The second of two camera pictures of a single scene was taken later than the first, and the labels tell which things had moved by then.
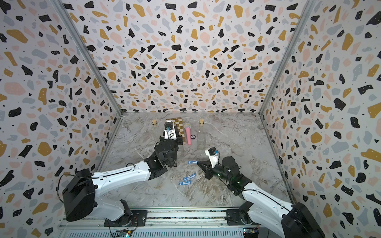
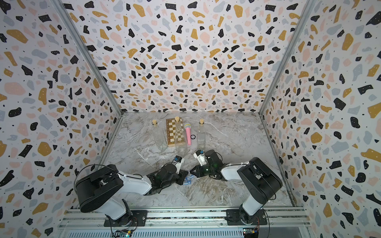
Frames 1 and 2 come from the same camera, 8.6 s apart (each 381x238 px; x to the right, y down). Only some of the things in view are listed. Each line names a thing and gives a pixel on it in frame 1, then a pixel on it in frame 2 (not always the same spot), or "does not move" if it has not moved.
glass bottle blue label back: x=157 y=131 does not move
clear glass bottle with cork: x=201 y=136 does not move
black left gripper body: x=178 y=141 to x=176 y=178
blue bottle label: x=184 y=183 does not move
